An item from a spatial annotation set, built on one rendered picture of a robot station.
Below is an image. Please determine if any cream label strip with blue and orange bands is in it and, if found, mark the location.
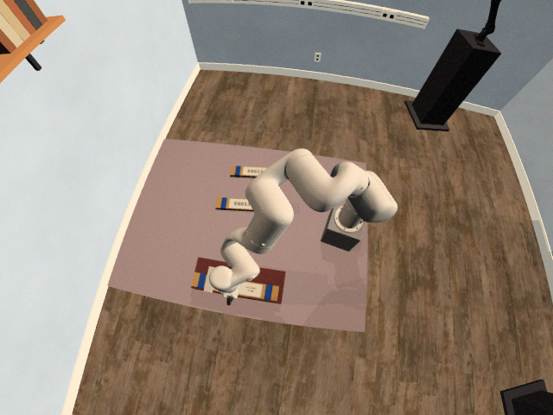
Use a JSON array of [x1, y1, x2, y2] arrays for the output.
[[230, 166, 267, 178], [215, 197, 254, 212], [191, 272, 279, 301]]

